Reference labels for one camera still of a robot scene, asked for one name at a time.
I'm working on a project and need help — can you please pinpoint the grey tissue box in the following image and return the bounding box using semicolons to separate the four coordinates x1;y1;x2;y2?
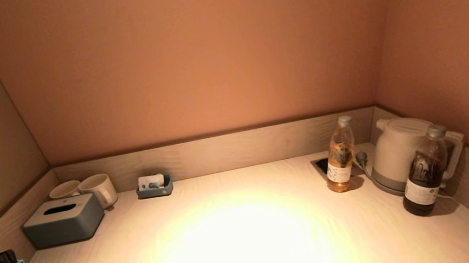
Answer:
18;191;109;251

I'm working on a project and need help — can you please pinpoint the white ceramic mug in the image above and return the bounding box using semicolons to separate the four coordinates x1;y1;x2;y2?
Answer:
77;171;120;213
47;179;84;201

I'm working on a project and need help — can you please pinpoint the small grey-blue sachet tray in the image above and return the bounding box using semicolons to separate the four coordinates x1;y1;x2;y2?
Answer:
134;173;175;201

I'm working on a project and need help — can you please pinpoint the black recessed socket box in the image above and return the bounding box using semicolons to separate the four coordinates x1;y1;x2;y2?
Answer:
311;157;332;177

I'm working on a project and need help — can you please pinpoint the amber tea plastic bottle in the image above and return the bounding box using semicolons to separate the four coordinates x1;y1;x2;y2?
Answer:
316;115;364;195

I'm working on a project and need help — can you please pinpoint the grey kettle base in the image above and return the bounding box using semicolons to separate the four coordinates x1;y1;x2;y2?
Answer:
369;164;410;202

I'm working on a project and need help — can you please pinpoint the white electric kettle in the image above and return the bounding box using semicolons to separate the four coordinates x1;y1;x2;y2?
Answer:
364;106;469;199

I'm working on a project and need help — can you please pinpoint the dark tea plastic bottle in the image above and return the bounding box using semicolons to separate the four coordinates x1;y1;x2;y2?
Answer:
391;122;461;220

